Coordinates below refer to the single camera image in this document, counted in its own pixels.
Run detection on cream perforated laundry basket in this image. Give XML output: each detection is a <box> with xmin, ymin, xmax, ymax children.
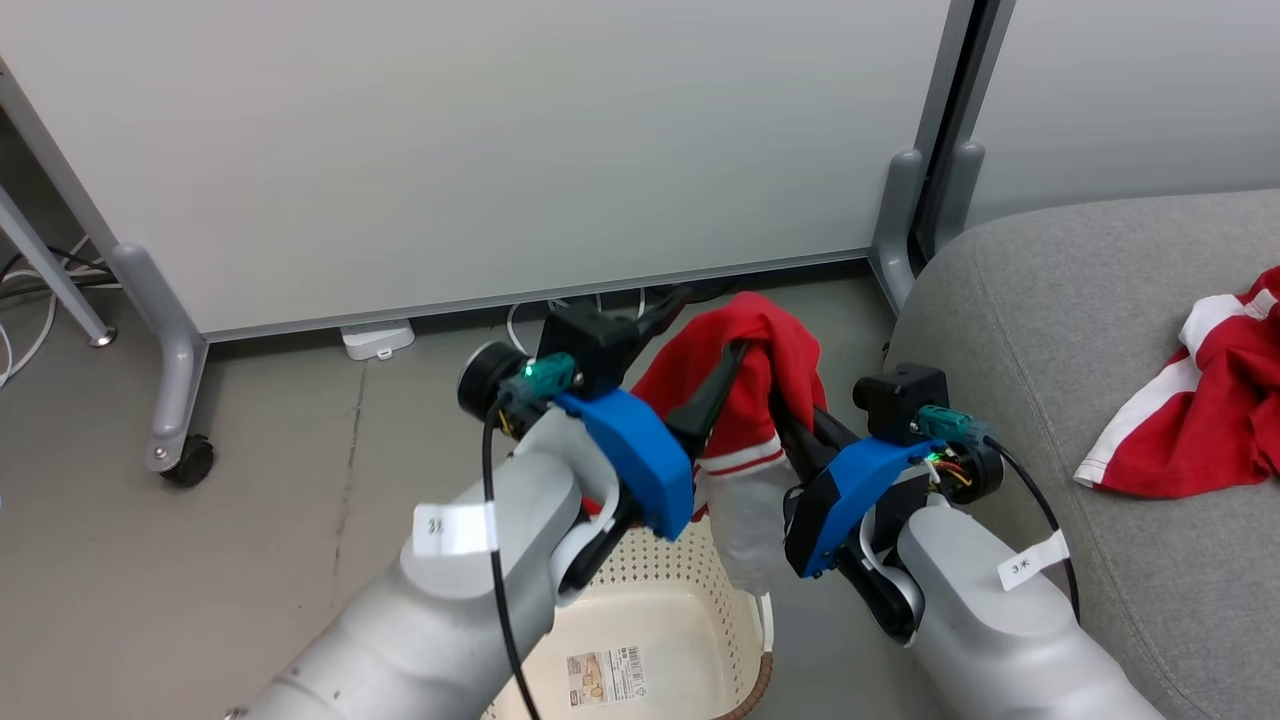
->
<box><xmin>480</xmin><ymin>520</ymin><xmax>776</xmax><ymax>720</ymax></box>

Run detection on tangled floor cables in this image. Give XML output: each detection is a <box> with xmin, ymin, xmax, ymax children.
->
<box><xmin>0</xmin><ymin>245</ymin><xmax>113</xmax><ymax>389</ymax></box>

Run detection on grey partition post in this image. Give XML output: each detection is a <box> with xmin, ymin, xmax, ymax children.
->
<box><xmin>935</xmin><ymin>0</ymin><xmax>1016</xmax><ymax>253</ymax></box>
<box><xmin>870</xmin><ymin>0</ymin><xmax>976</xmax><ymax>313</ymax></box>
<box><xmin>0</xmin><ymin>60</ymin><xmax>216</xmax><ymax>473</ymax></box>

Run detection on black caster wheel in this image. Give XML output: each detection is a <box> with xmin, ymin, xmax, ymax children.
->
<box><xmin>160</xmin><ymin>435</ymin><xmax>216</xmax><ymax>489</ymax></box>

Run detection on grey fabric sofa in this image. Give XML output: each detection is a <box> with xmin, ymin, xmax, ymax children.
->
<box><xmin>885</xmin><ymin>190</ymin><xmax>1280</xmax><ymax>720</ymax></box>

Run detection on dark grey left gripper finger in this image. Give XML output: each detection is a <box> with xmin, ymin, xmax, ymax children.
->
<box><xmin>665</xmin><ymin>340</ymin><xmax>751</xmax><ymax>463</ymax></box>
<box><xmin>638</xmin><ymin>285</ymin><xmax>696</xmax><ymax>339</ymax></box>

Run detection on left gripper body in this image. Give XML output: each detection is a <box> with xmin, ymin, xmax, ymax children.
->
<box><xmin>555</xmin><ymin>388</ymin><xmax>696</xmax><ymax>599</ymax></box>

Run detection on white partition panel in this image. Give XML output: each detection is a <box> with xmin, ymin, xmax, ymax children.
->
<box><xmin>0</xmin><ymin>0</ymin><xmax>976</xmax><ymax>341</ymax></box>
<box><xmin>965</xmin><ymin>0</ymin><xmax>1280</xmax><ymax>226</ymax></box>

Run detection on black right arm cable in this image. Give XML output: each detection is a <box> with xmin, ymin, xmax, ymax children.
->
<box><xmin>985</xmin><ymin>440</ymin><xmax>1083</xmax><ymax>623</ymax></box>

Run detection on red white wide-striped garment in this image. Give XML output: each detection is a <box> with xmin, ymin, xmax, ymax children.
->
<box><xmin>1075</xmin><ymin>265</ymin><xmax>1280</xmax><ymax>501</ymax></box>

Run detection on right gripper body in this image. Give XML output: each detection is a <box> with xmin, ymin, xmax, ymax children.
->
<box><xmin>785</xmin><ymin>437</ymin><xmax>946</xmax><ymax>581</ymax></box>

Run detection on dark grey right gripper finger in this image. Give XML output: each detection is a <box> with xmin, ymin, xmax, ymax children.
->
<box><xmin>768</xmin><ymin>392</ymin><xmax>837</xmax><ymax>481</ymax></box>
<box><xmin>812</xmin><ymin>405</ymin><xmax>861</xmax><ymax>453</ymax></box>

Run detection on red garment with white hem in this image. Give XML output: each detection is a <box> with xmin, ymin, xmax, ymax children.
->
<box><xmin>585</xmin><ymin>292</ymin><xmax>829</xmax><ymax>601</ymax></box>

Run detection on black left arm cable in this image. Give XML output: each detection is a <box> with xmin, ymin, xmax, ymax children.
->
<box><xmin>482</xmin><ymin>395</ymin><xmax>543</xmax><ymax>720</ymax></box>

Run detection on printed basket label sticker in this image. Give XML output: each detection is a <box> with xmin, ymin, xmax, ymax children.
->
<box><xmin>567</xmin><ymin>645</ymin><xmax>648</xmax><ymax>709</ymax></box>

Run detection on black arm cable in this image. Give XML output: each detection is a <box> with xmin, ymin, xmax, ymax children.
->
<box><xmin>985</xmin><ymin>440</ymin><xmax>1083</xmax><ymax>623</ymax></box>
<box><xmin>482</xmin><ymin>395</ymin><xmax>543</xmax><ymax>720</ymax></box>

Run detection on grey metal desk frame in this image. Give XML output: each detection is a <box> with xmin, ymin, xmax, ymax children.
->
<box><xmin>0</xmin><ymin>185</ymin><xmax>116</xmax><ymax>349</ymax></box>

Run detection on white power adapter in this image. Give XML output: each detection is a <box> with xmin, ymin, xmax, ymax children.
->
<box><xmin>340</xmin><ymin>320</ymin><xmax>416</xmax><ymax>361</ymax></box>

